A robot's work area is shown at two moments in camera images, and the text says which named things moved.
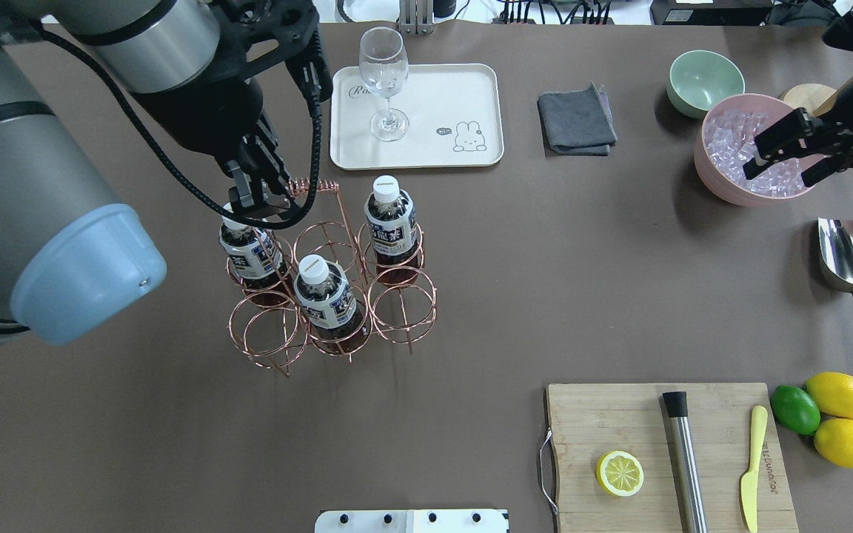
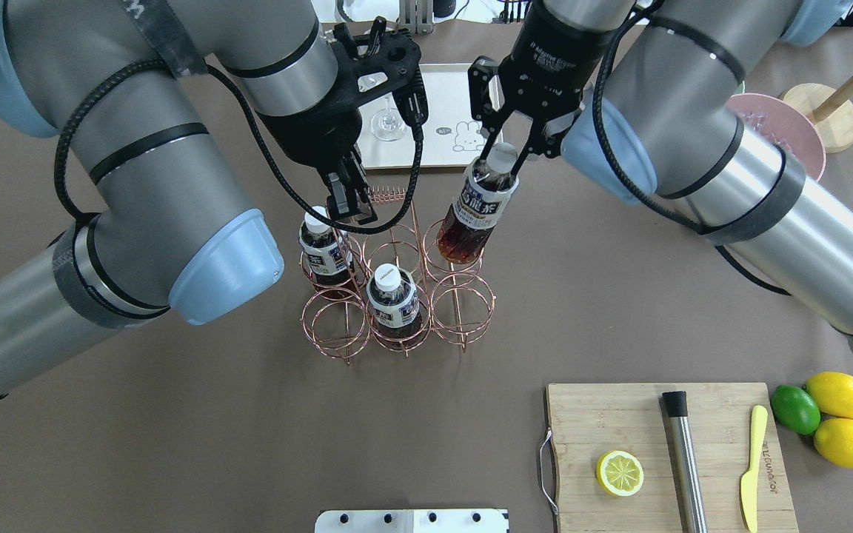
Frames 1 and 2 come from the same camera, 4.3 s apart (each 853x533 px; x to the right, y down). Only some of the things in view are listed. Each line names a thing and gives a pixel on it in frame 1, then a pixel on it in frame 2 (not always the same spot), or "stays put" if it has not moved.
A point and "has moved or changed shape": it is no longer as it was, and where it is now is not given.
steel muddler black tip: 685,462 stays put
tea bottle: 329,304 -> 394,301
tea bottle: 391,215 -> 487,186
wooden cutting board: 588,421 stays put
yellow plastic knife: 749,482 stays put
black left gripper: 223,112 -> 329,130
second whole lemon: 848,443 stays put
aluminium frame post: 416,17 stays put
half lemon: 620,473 stays put
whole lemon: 840,395 stays put
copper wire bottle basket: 329,286 has moved or changed shape
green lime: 795,410 stays put
